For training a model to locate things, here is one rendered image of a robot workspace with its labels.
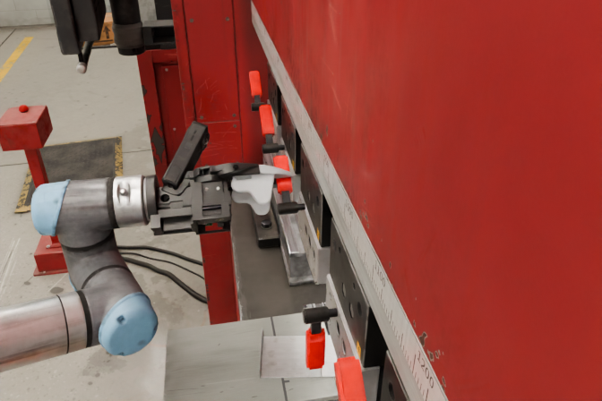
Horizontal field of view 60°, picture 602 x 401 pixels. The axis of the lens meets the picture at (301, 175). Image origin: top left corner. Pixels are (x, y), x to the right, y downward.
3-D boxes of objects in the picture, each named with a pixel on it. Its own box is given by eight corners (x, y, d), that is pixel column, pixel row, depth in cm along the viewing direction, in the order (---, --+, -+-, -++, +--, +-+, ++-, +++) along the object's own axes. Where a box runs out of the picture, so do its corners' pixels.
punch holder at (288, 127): (280, 173, 103) (279, 94, 95) (322, 168, 104) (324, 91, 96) (293, 214, 90) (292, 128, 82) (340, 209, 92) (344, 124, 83)
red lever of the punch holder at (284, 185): (270, 154, 80) (279, 212, 76) (296, 151, 81) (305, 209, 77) (270, 159, 82) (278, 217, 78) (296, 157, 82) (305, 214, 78)
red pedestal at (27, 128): (42, 251, 269) (-5, 101, 227) (93, 245, 273) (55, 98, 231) (32, 277, 252) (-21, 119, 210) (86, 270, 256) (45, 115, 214)
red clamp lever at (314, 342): (301, 362, 66) (302, 305, 61) (333, 357, 66) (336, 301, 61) (304, 374, 64) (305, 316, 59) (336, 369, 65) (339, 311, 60)
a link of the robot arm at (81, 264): (88, 328, 75) (71, 268, 69) (68, 284, 83) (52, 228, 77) (141, 305, 79) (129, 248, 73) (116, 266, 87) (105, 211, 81)
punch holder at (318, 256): (298, 231, 86) (298, 141, 78) (348, 226, 87) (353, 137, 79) (317, 293, 73) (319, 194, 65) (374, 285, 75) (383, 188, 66)
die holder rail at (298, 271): (263, 177, 161) (262, 150, 156) (282, 175, 162) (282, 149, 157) (289, 285, 118) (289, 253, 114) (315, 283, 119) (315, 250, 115)
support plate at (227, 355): (167, 334, 91) (167, 330, 90) (314, 314, 95) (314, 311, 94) (162, 427, 75) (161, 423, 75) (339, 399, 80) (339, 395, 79)
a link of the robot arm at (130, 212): (123, 188, 80) (111, 166, 73) (153, 185, 81) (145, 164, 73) (124, 234, 77) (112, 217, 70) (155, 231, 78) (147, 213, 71)
